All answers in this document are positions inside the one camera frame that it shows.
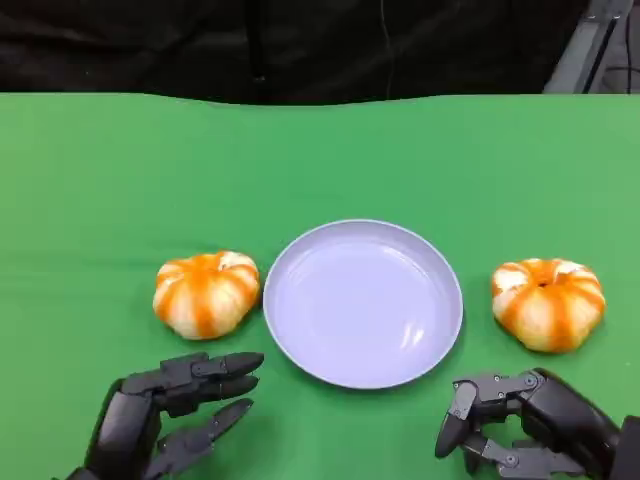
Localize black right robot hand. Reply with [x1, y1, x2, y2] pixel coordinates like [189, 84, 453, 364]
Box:
[434, 368, 624, 480]

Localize black backdrop curtain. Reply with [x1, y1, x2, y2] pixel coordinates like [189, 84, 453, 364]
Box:
[0, 0, 591, 106]

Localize grey metal frame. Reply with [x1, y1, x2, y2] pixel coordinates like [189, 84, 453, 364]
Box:
[542, 0, 640, 95]

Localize orange and white bread roll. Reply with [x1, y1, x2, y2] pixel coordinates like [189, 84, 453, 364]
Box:
[152, 250, 262, 342]
[490, 257, 607, 355]

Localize green table cloth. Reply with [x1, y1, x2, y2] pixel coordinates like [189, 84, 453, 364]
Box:
[0, 92, 640, 480]

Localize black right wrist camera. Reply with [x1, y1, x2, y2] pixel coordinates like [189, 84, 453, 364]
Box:
[608, 414, 640, 480]

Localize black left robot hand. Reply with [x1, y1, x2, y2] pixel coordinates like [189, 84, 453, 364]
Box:
[82, 351, 265, 480]

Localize lilac plate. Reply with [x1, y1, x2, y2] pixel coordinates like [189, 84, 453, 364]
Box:
[262, 218, 465, 390]

